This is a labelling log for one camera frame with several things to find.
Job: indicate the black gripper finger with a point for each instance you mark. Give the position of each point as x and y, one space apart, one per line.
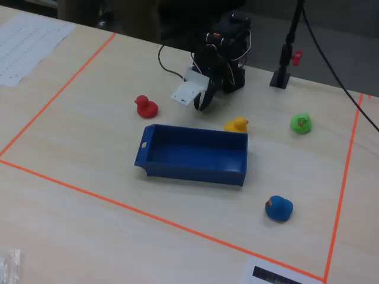
199 102
210 94

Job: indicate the blue rubber duck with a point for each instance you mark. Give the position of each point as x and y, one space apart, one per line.
279 208

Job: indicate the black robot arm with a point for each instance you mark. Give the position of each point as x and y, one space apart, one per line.
235 74

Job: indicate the yellow rubber duck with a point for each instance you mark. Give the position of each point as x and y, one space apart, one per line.
237 125

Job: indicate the red rubber duck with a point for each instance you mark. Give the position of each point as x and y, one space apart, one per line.
146 108

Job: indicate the blue plastic box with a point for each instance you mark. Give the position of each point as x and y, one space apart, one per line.
192 155

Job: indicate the green rubber duck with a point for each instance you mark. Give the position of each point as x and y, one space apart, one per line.
301 124

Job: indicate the red clamp knob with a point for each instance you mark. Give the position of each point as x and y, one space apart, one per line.
297 57

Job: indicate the orange tape line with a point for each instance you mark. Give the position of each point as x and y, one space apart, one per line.
59 91
154 217

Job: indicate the white printed paper sheet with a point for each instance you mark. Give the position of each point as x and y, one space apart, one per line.
26 47

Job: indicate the white paper with black bar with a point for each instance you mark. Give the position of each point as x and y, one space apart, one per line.
272 273

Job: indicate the clear plastic bag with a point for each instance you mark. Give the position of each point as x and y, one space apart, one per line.
10 266

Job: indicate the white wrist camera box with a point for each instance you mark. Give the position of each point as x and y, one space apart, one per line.
189 88

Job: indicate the black camera stand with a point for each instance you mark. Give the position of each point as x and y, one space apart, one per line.
285 59

